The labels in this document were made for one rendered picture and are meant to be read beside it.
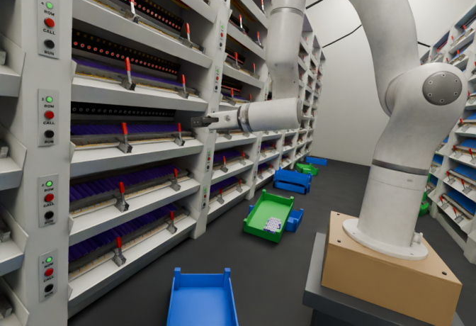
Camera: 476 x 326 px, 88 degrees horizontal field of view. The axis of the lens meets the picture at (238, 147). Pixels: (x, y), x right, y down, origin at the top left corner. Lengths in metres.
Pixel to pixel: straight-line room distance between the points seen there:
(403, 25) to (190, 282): 1.00
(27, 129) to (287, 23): 0.64
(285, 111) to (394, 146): 0.26
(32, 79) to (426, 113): 0.81
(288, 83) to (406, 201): 0.42
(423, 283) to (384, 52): 0.51
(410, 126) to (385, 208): 0.20
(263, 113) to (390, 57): 0.33
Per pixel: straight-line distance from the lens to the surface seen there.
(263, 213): 1.53
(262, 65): 1.82
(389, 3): 0.71
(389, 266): 0.66
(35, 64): 0.68
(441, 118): 0.64
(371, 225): 0.70
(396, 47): 0.72
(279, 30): 0.69
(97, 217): 0.86
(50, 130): 0.69
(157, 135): 1.00
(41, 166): 0.71
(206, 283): 1.04
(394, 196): 0.68
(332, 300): 0.66
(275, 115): 0.65
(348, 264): 0.66
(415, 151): 0.67
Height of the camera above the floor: 0.66
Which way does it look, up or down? 9 degrees down
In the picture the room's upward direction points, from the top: 7 degrees clockwise
